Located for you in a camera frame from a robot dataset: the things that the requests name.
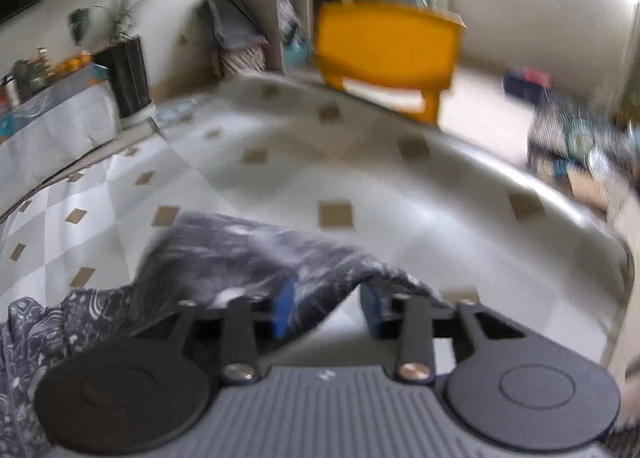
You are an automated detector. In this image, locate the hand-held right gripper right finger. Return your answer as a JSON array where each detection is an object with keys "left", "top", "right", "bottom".
[{"left": 360, "top": 282, "right": 527, "bottom": 385}]

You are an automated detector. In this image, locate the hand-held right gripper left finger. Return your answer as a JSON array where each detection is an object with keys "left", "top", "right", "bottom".
[{"left": 130, "top": 279, "right": 301, "bottom": 385}]

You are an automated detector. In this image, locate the grey patterned fleece jacket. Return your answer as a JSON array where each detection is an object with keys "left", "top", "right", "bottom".
[{"left": 0, "top": 212, "right": 452, "bottom": 458}]

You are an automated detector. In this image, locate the grey white checkered tablecloth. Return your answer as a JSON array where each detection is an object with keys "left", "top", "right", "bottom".
[{"left": 0, "top": 72, "right": 636, "bottom": 374}]

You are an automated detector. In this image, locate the pale blue flat mat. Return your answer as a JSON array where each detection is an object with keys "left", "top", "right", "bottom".
[{"left": 151, "top": 104, "right": 197, "bottom": 127}]

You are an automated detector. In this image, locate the white pot saucer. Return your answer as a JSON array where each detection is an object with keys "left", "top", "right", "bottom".
[{"left": 119, "top": 105, "right": 157, "bottom": 129}]

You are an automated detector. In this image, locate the woven patterned basket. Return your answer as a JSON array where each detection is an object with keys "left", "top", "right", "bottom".
[{"left": 216, "top": 44, "right": 269, "bottom": 77}]

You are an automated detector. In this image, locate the yellow plastic chair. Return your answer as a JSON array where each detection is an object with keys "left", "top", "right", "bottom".
[{"left": 314, "top": 0, "right": 469, "bottom": 127}]

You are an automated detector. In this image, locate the dark bag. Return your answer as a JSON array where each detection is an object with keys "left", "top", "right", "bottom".
[{"left": 501, "top": 66, "right": 554, "bottom": 102}]

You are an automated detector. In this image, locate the cloth-covered side table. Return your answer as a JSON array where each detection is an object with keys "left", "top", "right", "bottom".
[{"left": 0, "top": 62, "right": 124, "bottom": 199}]

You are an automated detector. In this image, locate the grey folded bag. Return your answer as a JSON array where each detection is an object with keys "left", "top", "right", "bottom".
[{"left": 199, "top": 0, "right": 269, "bottom": 52}]

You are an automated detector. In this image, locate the white shelf unit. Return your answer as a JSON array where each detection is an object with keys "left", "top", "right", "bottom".
[{"left": 249, "top": 0, "right": 442, "bottom": 77}]

